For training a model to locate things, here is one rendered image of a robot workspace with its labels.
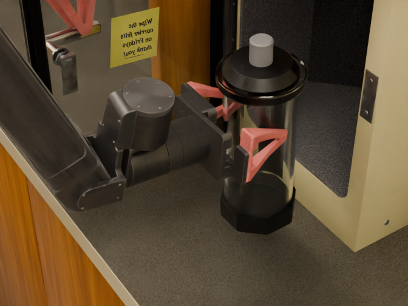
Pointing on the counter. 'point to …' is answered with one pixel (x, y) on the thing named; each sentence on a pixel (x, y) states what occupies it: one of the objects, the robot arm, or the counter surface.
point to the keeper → (368, 96)
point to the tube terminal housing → (371, 144)
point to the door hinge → (230, 27)
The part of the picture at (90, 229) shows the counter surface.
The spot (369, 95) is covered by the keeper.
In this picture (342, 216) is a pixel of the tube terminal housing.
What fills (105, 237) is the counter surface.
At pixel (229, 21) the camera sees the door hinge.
